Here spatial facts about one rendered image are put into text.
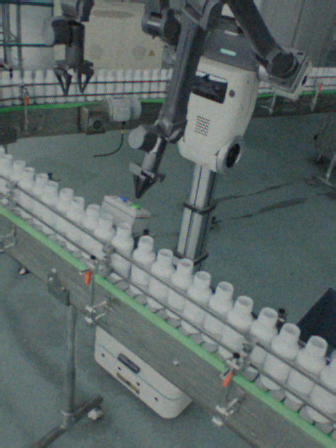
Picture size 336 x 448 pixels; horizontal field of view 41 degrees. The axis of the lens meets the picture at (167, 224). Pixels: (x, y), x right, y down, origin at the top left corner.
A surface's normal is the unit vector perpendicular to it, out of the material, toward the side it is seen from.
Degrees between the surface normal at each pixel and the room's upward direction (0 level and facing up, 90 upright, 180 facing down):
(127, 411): 0
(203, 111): 90
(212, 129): 90
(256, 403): 90
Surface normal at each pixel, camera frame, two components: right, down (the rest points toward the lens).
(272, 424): -0.64, 0.33
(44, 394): 0.13, -0.84
